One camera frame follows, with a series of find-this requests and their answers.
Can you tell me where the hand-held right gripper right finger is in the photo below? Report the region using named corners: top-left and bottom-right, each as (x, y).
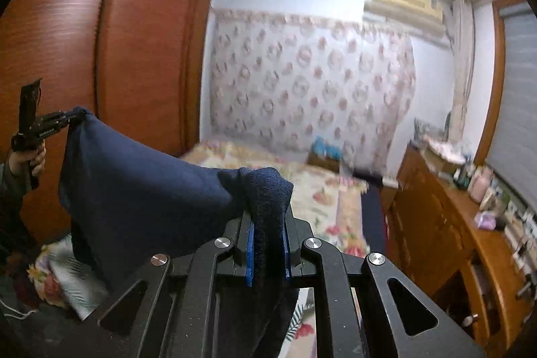
top-left (283, 211), bottom-right (487, 358)

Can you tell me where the floral blanket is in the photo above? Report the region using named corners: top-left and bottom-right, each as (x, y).
top-left (27, 138), bottom-right (370, 342)

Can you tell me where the cardboard box with blue contents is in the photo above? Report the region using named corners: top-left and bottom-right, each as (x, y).
top-left (307, 136), bottom-right (342, 173)

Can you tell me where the person's left forearm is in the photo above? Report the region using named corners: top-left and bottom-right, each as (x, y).
top-left (0, 163), bottom-right (34, 241)

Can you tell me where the navy printed t-shirt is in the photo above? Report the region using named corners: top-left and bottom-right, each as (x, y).
top-left (58, 105), bottom-right (294, 358)

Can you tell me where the open cardboard box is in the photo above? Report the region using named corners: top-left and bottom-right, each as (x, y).
top-left (424, 140), bottom-right (466, 172)

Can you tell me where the cream corner curtain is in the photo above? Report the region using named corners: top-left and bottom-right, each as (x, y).
top-left (447, 0), bottom-right (475, 136)

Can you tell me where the person's left hand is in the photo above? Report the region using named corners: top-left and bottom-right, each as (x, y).
top-left (7, 142), bottom-right (48, 179)

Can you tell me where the leaf print bedsheet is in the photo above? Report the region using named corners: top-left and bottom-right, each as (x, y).
top-left (46, 238), bottom-right (320, 358)

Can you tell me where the dark blue bed sheet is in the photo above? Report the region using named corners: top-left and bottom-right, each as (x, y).
top-left (361, 173), bottom-right (389, 256)

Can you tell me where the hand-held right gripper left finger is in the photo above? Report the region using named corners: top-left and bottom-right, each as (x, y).
top-left (50, 213), bottom-right (256, 358)

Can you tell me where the wall air conditioner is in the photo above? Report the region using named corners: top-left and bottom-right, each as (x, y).
top-left (363, 0), bottom-right (447, 44)

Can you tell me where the floral pink curtain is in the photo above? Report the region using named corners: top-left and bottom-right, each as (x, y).
top-left (209, 8), bottom-right (416, 178)

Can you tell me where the pink bottle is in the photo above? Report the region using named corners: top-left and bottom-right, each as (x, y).
top-left (470, 167), bottom-right (493, 201)

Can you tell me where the wooden cabinet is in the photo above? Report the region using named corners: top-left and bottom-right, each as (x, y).
top-left (386, 144), bottom-right (537, 358)

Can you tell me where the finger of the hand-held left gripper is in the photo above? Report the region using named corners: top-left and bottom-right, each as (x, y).
top-left (37, 105), bottom-right (91, 137)

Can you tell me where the wooden louvered wardrobe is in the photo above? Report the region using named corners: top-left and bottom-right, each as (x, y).
top-left (0, 0), bottom-right (212, 254)

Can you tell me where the grey window blind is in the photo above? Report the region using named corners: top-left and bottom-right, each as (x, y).
top-left (484, 3), bottom-right (537, 191)

